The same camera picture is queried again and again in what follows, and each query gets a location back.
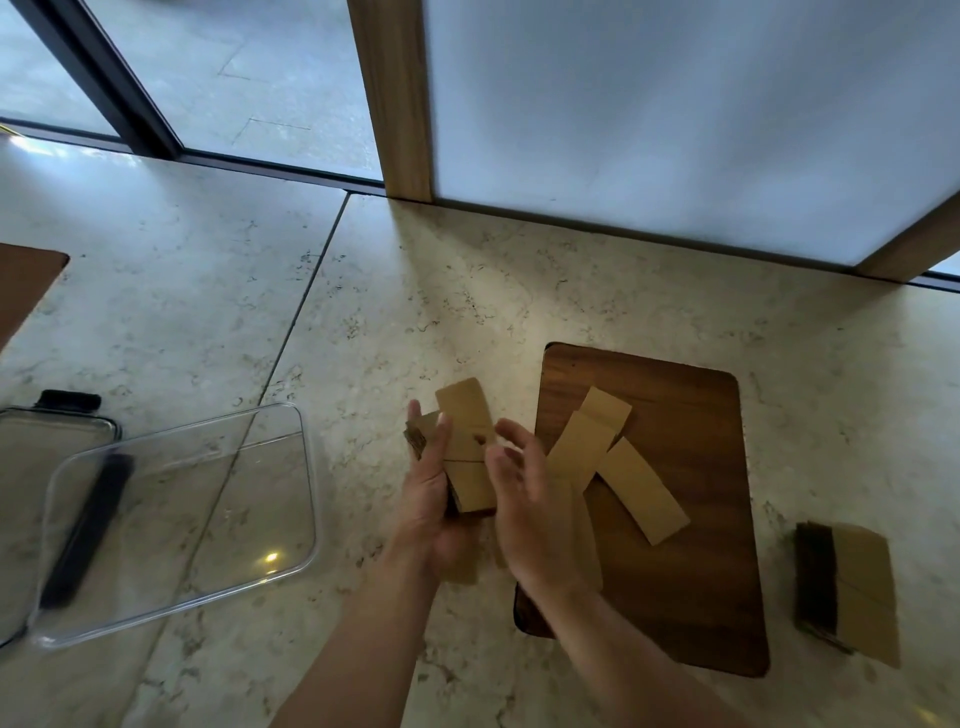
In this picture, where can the clear plastic container lid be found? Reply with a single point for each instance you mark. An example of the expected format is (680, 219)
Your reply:
(195, 517)

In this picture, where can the person's left thumb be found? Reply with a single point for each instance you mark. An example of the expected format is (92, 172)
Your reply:
(442, 450)

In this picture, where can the person's right forearm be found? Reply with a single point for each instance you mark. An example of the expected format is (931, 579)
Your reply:
(615, 660)

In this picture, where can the black window frame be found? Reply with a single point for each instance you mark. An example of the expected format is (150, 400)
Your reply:
(112, 82)

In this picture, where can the loose stack of cardboard sleeves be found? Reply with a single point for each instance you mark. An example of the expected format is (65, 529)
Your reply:
(862, 592)

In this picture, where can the bundle of cardboard sleeves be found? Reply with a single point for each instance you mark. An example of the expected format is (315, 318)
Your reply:
(469, 420)

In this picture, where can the white frosted panel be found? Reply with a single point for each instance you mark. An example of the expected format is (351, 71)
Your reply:
(675, 105)

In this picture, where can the dark wooden board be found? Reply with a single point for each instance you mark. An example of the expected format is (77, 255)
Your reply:
(675, 585)
(22, 285)

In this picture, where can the person's left hand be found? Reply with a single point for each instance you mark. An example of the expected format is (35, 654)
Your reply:
(424, 514)

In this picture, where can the clear plastic container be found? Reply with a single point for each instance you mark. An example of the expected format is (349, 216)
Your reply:
(30, 465)

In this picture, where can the person's left forearm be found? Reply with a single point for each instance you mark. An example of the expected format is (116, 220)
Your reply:
(360, 645)

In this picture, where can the light wooden post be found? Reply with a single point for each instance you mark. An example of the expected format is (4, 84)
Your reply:
(911, 247)
(394, 97)

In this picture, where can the black lid clasp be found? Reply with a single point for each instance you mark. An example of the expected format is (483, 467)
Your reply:
(86, 529)

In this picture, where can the person's right thumb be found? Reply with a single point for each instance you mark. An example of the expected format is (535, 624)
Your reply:
(496, 480)

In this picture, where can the person's right hand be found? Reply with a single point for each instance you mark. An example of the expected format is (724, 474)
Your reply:
(536, 517)

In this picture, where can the brown cardboard cup sleeve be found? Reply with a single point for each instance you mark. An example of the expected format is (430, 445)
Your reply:
(606, 409)
(589, 540)
(577, 450)
(645, 491)

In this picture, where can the black container clip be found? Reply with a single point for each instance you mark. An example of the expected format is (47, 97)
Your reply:
(69, 400)

